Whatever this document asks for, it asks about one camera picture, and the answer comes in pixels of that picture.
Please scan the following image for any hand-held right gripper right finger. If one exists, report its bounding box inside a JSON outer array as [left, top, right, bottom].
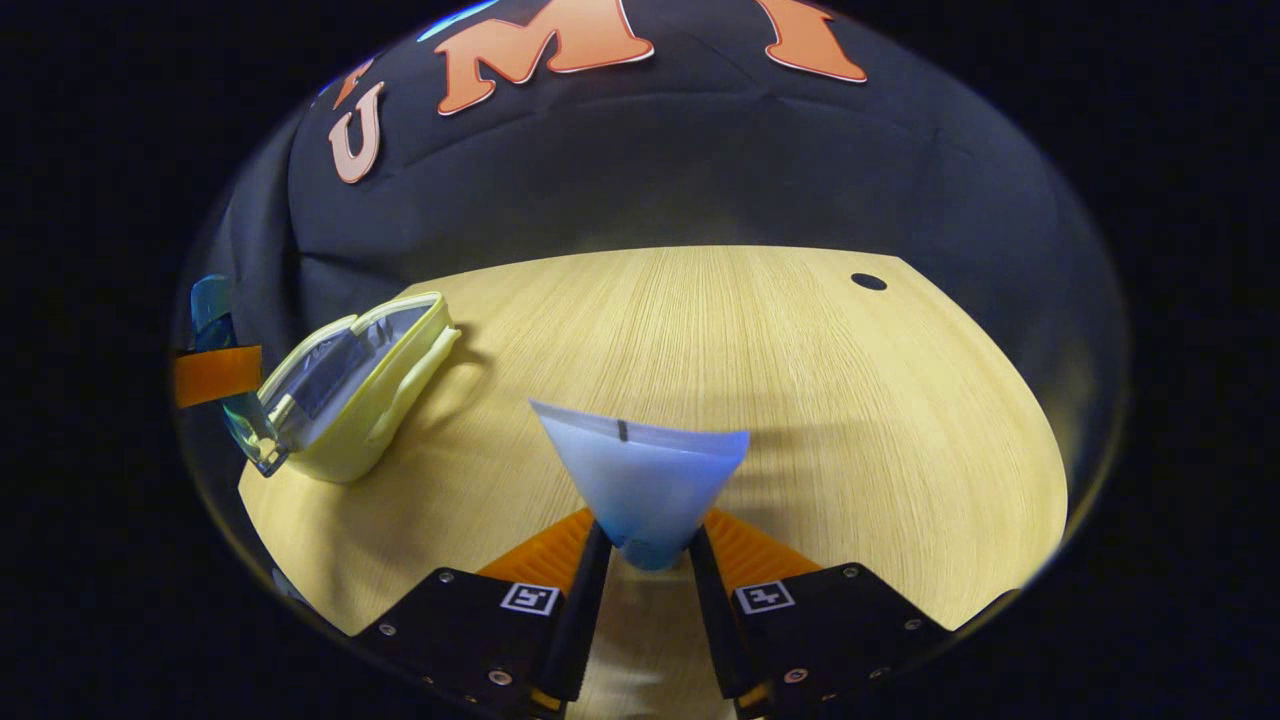
[[688, 507, 956, 719]]

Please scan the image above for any pale yellow suitcase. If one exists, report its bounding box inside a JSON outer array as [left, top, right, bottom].
[[222, 290, 463, 485]]

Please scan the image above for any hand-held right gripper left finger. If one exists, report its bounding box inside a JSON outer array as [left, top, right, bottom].
[[350, 507, 613, 716]]

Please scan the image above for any white and blue tube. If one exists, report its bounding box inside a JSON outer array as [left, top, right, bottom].
[[528, 398, 751, 573]]

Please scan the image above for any blue skin care bottle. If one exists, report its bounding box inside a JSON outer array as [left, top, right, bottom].
[[188, 274, 291, 478]]

